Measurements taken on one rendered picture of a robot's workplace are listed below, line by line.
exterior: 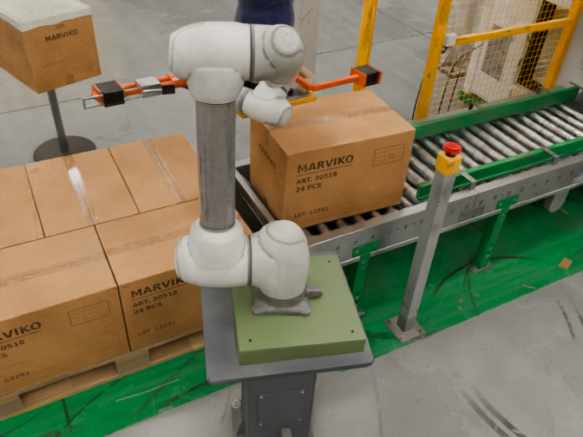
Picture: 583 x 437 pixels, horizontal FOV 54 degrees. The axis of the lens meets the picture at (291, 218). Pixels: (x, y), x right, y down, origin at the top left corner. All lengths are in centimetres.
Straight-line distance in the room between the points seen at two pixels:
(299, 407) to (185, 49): 131
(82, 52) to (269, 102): 185
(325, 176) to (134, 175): 98
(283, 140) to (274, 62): 97
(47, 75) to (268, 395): 225
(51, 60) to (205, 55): 221
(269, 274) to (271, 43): 66
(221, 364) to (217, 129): 70
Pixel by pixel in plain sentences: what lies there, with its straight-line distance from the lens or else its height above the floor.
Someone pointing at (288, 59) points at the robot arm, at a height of 160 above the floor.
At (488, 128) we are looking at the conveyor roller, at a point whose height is 54.
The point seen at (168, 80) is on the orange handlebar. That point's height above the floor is 124.
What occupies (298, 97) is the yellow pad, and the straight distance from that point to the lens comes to 225.
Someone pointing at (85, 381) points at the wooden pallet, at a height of 2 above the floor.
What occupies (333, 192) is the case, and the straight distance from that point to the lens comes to 243.
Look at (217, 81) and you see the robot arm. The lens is 137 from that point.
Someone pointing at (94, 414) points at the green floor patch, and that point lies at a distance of 260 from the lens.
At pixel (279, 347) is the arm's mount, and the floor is 81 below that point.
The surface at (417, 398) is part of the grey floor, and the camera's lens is 265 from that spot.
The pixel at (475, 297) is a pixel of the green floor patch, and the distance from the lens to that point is 314.
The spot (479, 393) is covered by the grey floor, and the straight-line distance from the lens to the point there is 275.
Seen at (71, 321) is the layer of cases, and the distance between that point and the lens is 235.
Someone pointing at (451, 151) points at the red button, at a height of 103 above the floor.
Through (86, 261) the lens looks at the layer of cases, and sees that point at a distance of 241.
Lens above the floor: 213
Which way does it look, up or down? 39 degrees down
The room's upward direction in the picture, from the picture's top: 4 degrees clockwise
